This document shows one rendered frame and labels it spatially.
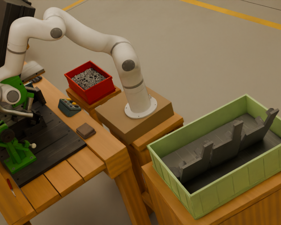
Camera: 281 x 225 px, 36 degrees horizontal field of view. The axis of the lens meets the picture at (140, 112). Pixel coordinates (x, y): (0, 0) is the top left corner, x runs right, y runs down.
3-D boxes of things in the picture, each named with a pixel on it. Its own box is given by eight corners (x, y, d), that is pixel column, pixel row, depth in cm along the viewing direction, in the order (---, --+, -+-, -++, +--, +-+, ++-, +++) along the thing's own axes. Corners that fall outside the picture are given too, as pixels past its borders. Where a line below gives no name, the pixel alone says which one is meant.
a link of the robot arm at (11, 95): (-4, 100, 223) (14, 100, 228) (2, 104, 212) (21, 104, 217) (-3, 84, 222) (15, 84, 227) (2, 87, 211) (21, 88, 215)
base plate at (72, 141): (15, 77, 318) (14, 74, 316) (87, 145, 239) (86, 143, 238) (-39, 105, 303) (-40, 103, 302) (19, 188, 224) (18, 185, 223)
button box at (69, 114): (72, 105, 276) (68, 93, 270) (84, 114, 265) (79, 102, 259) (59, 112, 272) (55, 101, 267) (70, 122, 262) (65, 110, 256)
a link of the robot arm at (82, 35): (129, 72, 224) (123, 57, 236) (141, 54, 219) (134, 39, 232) (39, 33, 200) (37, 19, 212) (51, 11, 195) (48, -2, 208)
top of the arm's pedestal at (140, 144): (151, 100, 270) (150, 95, 267) (184, 122, 247) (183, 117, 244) (109, 127, 259) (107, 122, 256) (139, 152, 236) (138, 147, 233)
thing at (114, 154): (28, 73, 345) (21, 57, 336) (133, 165, 237) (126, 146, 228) (12, 81, 340) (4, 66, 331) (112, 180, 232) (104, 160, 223)
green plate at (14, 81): (27, 95, 261) (10, 65, 253) (31, 98, 254) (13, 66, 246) (10, 105, 257) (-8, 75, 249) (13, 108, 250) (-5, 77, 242)
